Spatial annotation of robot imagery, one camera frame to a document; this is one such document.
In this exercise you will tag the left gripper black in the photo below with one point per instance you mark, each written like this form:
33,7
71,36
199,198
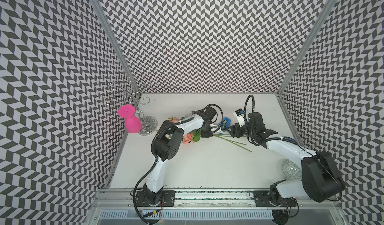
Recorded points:
208,135

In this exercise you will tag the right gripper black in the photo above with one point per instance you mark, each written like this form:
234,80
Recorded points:
236,127

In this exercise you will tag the artificial rose bouquet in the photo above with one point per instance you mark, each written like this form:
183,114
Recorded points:
196,135

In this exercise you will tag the blue tape dispenser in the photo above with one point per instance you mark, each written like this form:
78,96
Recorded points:
226,122

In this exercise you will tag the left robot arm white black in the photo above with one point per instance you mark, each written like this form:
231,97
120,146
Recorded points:
148,192

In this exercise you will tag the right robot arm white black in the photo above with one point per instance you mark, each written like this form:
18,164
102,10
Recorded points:
321,179

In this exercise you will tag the patterned round plate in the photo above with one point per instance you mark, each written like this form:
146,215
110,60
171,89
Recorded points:
291,171

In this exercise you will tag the pink wine glass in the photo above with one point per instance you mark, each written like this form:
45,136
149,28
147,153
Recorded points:
132,123

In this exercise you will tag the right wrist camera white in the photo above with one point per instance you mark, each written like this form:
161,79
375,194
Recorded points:
239,115

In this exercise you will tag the wire glass rack stand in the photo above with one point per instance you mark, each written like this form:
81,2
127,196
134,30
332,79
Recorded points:
123,93

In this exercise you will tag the aluminium mounting rail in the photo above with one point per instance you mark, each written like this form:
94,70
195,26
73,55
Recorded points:
211,205

